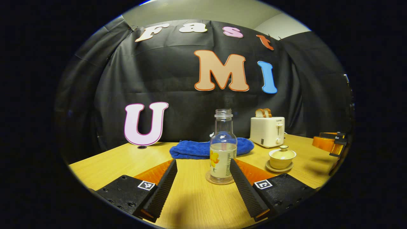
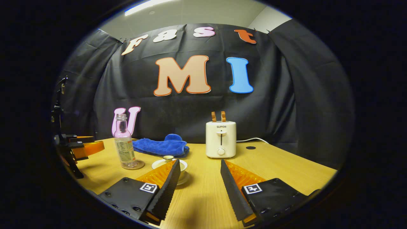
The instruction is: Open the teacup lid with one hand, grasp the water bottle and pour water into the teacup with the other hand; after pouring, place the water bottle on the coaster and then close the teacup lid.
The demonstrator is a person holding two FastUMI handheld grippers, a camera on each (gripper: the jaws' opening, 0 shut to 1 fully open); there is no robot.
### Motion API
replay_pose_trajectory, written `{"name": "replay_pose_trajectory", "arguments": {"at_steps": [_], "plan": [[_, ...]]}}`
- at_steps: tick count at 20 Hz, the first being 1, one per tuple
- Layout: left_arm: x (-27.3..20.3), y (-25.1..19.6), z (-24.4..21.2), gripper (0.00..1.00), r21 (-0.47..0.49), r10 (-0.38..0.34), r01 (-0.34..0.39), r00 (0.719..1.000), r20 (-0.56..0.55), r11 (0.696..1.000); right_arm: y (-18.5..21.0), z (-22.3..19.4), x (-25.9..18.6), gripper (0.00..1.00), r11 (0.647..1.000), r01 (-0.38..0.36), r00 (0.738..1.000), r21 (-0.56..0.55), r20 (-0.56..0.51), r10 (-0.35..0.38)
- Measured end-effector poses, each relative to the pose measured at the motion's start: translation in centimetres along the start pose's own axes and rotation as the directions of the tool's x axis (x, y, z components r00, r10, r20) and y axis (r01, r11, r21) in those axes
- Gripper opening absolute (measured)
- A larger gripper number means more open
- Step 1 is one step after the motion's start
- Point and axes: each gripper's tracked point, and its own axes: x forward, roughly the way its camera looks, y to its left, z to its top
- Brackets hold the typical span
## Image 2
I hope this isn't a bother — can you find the pale yellow teacup lid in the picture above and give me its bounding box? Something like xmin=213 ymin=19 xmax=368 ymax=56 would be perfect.
xmin=156 ymin=155 xmax=178 ymax=166

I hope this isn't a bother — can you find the round cork coaster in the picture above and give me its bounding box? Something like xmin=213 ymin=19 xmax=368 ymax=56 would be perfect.
xmin=121 ymin=160 xmax=145 ymax=170

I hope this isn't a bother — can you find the pale yellow teacup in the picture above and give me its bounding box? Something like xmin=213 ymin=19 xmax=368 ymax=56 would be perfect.
xmin=152 ymin=159 xmax=188 ymax=182

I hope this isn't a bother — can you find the dark stand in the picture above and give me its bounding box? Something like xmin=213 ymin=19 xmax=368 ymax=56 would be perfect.
xmin=51 ymin=76 xmax=68 ymax=135

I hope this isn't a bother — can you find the pale yellow saucer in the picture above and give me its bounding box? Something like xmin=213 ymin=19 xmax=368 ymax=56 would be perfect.
xmin=176 ymin=172 xmax=190 ymax=186

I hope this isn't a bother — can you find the blue towel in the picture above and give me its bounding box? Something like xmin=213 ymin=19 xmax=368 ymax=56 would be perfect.
xmin=133 ymin=134 xmax=190 ymax=158

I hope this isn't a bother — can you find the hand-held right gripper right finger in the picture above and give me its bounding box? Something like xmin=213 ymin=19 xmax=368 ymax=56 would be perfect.
xmin=220 ymin=159 xmax=320 ymax=227

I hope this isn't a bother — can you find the clear glass water bottle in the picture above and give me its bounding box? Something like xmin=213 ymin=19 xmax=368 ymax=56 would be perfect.
xmin=114 ymin=114 xmax=138 ymax=168

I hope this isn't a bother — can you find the white power cable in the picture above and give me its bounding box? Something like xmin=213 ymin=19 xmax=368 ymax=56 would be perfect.
xmin=236 ymin=137 xmax=269 ymax=144

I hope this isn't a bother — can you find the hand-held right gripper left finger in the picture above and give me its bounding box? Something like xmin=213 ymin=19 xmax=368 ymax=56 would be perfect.
xmin=98 ymin=159 xmax=181 ymax=226

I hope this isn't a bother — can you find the black backdrop cloth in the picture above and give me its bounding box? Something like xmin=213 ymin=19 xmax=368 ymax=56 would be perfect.
xmin=59 ymin=23 xmax=355 ymax=169

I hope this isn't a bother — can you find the cream toaster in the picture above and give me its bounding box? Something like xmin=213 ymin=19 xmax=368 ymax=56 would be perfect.
xmin=205 ymin=121 xmax=237 ymax=158

